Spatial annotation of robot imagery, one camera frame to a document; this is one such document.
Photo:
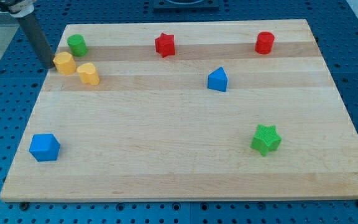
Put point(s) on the blue cube block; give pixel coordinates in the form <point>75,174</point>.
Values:
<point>44,147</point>

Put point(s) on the robot arm end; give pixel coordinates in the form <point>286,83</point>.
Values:
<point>17,8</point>

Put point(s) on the blue triangle block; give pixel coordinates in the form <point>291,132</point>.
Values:
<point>217,80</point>

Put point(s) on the wooden board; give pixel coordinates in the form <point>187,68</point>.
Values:
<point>152,130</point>

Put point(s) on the red star block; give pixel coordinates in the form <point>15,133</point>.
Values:
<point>165,44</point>

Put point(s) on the green star block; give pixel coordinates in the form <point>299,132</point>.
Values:
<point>265,139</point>

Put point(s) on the yellow heart block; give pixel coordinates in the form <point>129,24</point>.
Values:
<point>88,74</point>

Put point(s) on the red cylinder block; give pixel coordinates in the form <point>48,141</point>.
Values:
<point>264,43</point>

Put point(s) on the green cylinder block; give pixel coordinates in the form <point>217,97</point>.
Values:
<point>77,45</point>

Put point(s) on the yellow pentagon block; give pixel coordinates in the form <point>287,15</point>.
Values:
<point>64,63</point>

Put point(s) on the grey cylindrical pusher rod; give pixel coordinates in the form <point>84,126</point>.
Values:
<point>37,39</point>

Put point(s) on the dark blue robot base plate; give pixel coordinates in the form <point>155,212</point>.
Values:
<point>165,5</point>

